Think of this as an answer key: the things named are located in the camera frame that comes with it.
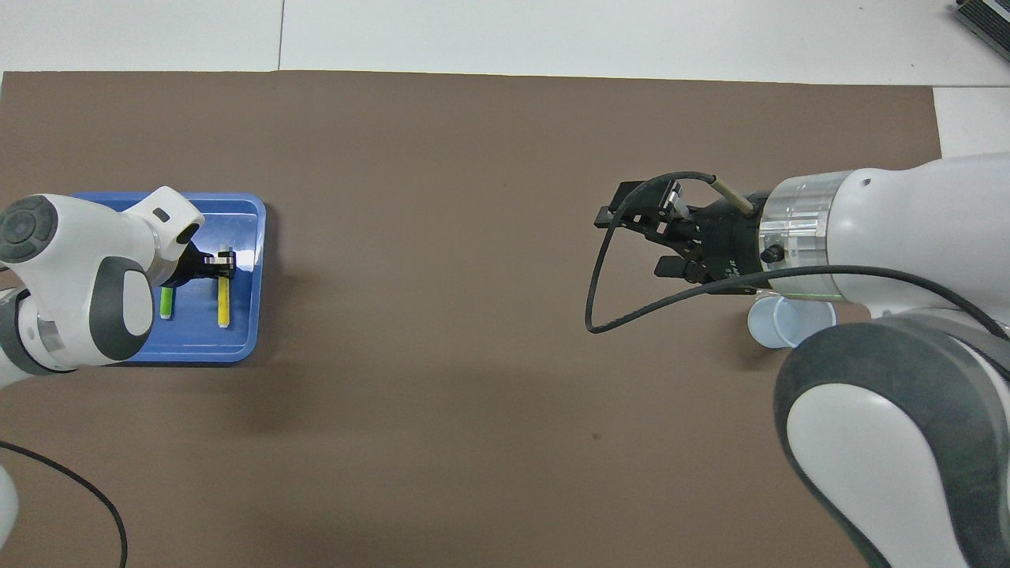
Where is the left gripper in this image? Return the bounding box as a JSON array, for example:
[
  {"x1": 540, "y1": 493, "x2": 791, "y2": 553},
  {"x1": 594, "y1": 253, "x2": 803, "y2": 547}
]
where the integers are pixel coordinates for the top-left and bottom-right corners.
[{"x1": 169, "y1": 241, "x2": 211, "y2": 288}]

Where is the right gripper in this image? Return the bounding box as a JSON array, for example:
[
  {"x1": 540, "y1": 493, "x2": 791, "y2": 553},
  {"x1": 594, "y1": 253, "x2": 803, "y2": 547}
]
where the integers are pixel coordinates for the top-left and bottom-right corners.
[{"x1": 594, "y1": 181, "x2": 766, "y2": 296}]

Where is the blue plastic tray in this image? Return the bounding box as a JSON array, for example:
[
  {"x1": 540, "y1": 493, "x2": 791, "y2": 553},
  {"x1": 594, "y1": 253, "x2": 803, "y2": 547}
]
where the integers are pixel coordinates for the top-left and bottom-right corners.
[{"x1": 73, "y1": 192, "x2": 267, "y2": 364}]

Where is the translucent white cup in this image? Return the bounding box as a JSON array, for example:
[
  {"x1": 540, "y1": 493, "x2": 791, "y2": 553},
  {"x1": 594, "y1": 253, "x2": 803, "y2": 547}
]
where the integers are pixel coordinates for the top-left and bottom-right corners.
[{"x1": 746, "y1": 293, "x2": 838, "y2": 350}]

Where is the grey ribbed box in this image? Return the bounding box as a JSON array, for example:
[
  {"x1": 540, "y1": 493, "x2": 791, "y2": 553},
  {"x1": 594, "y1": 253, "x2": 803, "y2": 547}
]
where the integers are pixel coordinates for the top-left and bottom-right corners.
[{"x1": 950, "y1": 0, "x2": 1010, "y2": 42}]

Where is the black cable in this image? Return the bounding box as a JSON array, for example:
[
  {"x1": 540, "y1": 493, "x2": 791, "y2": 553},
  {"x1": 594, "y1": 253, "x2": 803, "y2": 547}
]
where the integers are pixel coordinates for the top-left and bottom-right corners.
[
  {"x1": 0, "y1": 439, "x2": 129, "y2": 568},
  {"x1": 585, "y1": 171, "x2": 1010, "y2": 342}
]

